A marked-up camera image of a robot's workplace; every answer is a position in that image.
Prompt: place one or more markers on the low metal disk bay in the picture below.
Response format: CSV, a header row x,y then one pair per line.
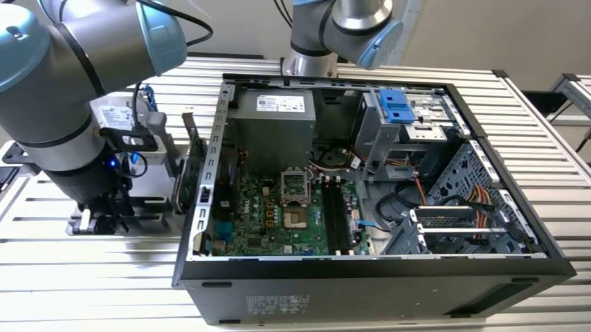
x,y
402,238

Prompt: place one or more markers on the black RAM slot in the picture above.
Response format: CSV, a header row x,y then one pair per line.
x,y
337,216
342,216
330,216

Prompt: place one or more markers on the tall metal disk bay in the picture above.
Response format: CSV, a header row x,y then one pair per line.
x,y
383,138

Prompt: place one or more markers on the metal slat side table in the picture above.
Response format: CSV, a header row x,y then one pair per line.
x,y
573,88

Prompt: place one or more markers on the grey power supply unit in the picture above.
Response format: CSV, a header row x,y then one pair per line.
x,y
273,138

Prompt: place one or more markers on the black camera bracket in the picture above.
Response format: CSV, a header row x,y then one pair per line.
x,y
115,136

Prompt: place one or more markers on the CPU socket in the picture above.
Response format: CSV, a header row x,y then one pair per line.
x,y
295,218

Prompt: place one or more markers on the black PC case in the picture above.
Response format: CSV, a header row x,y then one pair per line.
x,y
323,294

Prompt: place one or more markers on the grey parts rack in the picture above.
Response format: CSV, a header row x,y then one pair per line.
x,y
155,119

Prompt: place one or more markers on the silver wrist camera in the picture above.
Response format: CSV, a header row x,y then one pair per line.
x,y
155,157

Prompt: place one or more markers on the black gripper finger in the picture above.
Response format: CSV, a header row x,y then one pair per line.
x,y
123,214
105,224

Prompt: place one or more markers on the blue RAM stick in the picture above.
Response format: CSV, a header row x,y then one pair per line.
x,y
135,219

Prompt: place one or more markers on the green motherboard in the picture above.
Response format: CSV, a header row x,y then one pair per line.
x,y
301,238

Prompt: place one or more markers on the hard disk in blue carrier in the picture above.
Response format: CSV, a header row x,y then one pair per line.
x,y
118,115

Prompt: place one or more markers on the blue plastic bay latch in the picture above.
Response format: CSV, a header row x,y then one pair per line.
x,y
395,107

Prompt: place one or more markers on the green graphics card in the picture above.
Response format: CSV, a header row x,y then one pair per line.
x,y
191,180

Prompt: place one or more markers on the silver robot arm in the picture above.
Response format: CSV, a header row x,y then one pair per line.
x,y
70,69

